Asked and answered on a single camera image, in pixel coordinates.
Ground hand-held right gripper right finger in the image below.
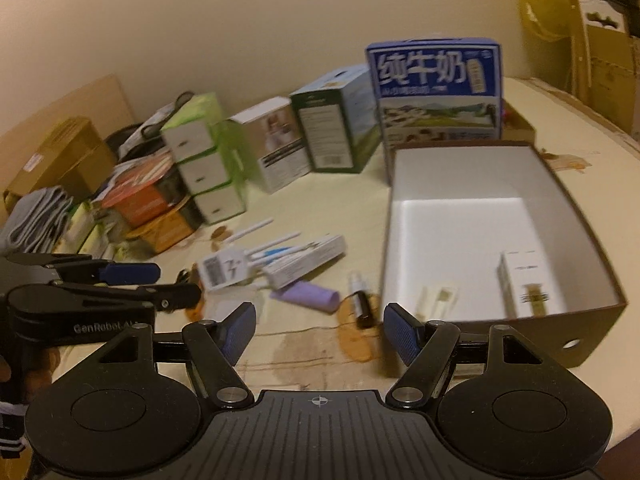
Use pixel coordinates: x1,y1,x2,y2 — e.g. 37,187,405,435
383,302,548,411

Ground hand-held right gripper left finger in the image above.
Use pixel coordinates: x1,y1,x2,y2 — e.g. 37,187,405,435
92,302,257,408

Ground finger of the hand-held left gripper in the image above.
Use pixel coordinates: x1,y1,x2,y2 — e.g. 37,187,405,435
0,254,162,285
50,281,203,312

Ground dark brown small bottle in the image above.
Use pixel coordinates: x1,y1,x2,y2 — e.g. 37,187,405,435
351,291,378,330

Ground white router with antennas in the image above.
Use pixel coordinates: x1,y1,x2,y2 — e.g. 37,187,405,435
197,217,303,293

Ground purple tube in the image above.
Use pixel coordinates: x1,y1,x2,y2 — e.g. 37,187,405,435
270,281,341,315

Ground white medicine box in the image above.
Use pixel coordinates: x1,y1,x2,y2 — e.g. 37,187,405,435
261,233,347,290

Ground white tall small box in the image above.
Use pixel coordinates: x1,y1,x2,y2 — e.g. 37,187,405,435
496,247,568,320

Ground brown cardboard box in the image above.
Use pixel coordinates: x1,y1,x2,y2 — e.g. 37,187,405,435
382,141,628,368
4,116,117,206

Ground person's left hand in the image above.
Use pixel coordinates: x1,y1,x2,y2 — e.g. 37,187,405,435
22,347,62,406

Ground orange and black box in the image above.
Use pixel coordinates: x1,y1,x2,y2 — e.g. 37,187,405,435
125,197,203,256

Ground pale snack packets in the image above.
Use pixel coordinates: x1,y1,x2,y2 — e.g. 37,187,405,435
50,200,136,263

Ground red orange box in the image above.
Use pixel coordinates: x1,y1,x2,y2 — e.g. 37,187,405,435
102,152,186,228

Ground grey striped cloth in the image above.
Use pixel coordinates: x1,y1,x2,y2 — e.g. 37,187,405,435
0,185,75,255

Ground green wrapped white box pack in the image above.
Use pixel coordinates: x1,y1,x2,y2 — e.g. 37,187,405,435
160,92,250,226

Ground black pot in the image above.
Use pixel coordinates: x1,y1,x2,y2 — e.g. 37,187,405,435
105,91,196,166

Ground flat cardboard sheet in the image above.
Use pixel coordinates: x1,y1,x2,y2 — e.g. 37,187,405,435
0,74,137,161

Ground white box with photo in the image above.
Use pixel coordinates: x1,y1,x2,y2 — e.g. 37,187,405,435
227,96,312,195

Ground green and white box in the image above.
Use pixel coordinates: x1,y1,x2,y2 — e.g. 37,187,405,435
290,65,383,175

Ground small brown tray box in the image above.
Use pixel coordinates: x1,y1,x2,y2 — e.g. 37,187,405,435
500,99,538,143

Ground blue milk carton box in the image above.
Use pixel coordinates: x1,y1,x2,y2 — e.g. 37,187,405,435
365,36,502,147

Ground large open cardboard carton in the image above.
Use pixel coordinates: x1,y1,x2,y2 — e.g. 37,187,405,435
567,0,640,141

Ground yellow plastic bag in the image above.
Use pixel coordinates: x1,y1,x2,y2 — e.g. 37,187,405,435
517,0,608,43

